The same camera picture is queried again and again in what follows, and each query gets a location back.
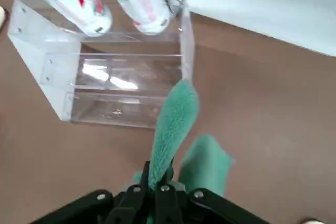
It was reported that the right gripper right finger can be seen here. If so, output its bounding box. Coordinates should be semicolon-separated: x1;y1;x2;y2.
154;164;265;224

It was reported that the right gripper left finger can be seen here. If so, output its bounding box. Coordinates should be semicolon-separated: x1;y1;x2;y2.
28;160;151;224

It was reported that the green cloth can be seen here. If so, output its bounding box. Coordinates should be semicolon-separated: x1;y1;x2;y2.
132;78;236;224

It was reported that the clear acrylic stepped shelf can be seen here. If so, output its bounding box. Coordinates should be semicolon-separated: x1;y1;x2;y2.
7;0;195;130

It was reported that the white desk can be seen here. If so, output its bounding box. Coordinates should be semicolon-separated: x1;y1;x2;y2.
183;0;336;57

